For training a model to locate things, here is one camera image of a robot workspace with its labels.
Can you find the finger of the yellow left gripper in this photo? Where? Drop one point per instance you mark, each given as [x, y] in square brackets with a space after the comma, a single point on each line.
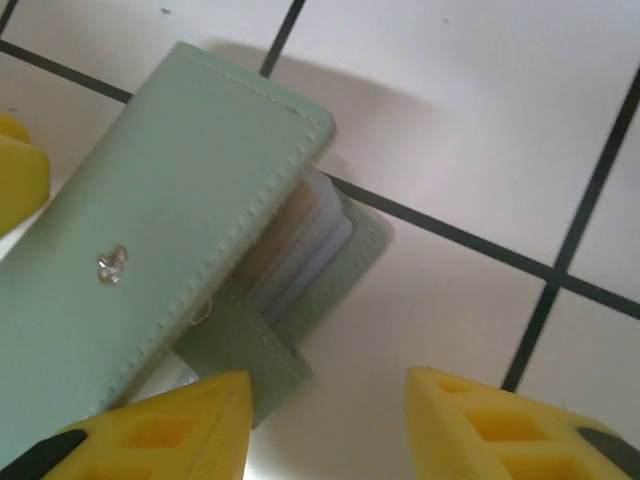
[12, 129]
[22, 185]

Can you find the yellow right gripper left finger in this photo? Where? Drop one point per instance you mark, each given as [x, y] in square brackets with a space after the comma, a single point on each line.
[200, 420]

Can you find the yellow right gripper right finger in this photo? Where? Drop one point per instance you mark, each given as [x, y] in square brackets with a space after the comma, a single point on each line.
[450, 415]

